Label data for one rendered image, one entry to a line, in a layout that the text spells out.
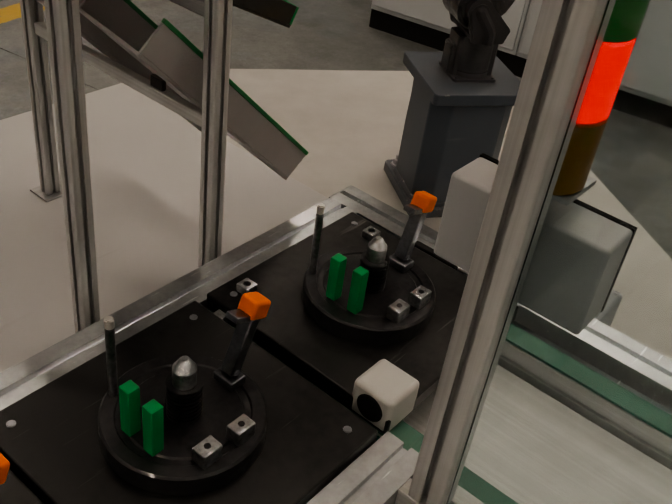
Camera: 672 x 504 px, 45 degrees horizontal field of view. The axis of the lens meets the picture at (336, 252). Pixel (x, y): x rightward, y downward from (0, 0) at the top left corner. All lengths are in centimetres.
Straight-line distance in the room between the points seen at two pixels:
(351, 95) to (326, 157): 25
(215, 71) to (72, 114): 17
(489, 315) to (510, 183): 10
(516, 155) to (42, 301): 67
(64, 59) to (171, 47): 16
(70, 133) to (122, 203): 45
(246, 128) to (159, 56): 15
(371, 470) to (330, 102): 92
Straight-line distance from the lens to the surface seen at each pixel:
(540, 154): 49
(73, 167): 76
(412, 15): 421
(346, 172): 130
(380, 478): 71
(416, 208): 85
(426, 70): 118
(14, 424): 74
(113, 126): 138
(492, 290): 54
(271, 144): 96
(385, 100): 155
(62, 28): 70
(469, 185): 56
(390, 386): 74
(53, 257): 109
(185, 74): 85
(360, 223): 98
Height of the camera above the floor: 151
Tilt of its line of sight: 36 degrees down
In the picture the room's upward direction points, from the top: 8 degrees clockwise
